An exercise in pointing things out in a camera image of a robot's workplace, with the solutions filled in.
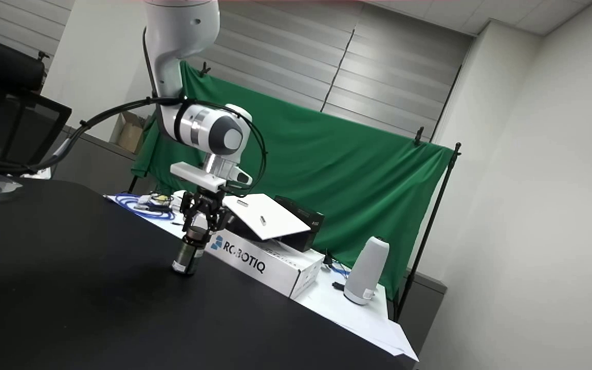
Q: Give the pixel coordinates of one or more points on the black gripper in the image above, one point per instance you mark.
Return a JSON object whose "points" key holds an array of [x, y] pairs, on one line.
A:
{"points": [[206, 205]]}

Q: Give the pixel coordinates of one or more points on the dark bottle with white cap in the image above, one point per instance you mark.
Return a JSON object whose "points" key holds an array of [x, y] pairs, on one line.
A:
{"points": [[194, 243]]}

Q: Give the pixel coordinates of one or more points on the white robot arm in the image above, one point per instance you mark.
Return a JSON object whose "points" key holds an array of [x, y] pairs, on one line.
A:
{"points": [[176, 31]]}

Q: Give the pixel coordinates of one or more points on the black box with white lid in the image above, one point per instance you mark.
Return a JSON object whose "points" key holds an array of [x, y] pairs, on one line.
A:
{"points": [[260, 217]]}

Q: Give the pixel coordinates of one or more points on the white Robotiq cardboard box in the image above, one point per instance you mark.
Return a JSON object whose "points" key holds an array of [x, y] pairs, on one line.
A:
{"points": [[273, 264]]}

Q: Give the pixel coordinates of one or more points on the white table cover sheet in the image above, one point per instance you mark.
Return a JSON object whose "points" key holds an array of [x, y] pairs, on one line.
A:
{"points": [[368, 321]]}

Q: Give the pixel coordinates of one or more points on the green backdrop cloth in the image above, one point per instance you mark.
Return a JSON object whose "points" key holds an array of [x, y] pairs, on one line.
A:
{"points": [[365, 181]]}

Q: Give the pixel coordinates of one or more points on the white upright device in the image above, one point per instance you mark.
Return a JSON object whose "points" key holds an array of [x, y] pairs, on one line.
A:
{"points": [[366, 272]]}

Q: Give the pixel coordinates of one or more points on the black backdrop stand pole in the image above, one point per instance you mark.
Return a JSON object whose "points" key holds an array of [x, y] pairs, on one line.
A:
{"points": [[425, 235]]}

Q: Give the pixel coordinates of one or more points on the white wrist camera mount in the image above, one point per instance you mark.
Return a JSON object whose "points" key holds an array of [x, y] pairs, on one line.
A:
{"points": [[198, 177]]}

